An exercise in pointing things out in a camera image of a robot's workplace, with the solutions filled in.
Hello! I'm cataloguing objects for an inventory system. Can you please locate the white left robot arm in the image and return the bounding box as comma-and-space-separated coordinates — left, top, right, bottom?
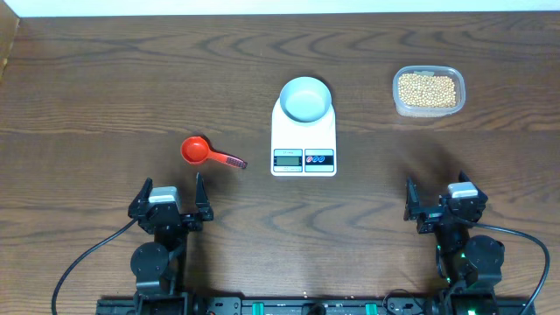
128, 174, 214, 314

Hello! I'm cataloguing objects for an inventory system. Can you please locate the clear plastic container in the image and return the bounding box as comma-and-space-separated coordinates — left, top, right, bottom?
392, 66, 466, 118

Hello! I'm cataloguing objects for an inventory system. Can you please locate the red measuring scoop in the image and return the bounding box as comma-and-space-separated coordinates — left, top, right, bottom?
180, 136, 248, 169

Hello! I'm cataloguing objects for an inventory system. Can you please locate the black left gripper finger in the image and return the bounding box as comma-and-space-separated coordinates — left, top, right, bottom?
130, 178, 153, 210
195, 172, 210, 214

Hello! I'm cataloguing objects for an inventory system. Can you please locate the white digital kitchen scale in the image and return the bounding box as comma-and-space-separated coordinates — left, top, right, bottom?
269, 99, 338, 177

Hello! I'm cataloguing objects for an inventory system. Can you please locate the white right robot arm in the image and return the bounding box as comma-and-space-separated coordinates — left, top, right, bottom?
403, 172, 505, 314

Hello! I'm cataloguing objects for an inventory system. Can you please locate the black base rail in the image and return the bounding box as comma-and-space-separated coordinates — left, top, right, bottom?
95, 296, 537, 315

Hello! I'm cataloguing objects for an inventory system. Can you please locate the light grey bowl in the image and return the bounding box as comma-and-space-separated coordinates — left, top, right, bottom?
279, 76, 332, 123

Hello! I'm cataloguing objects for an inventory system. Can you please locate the pile of soybeans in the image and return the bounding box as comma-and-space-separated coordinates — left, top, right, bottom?
397, 73, 456, 108

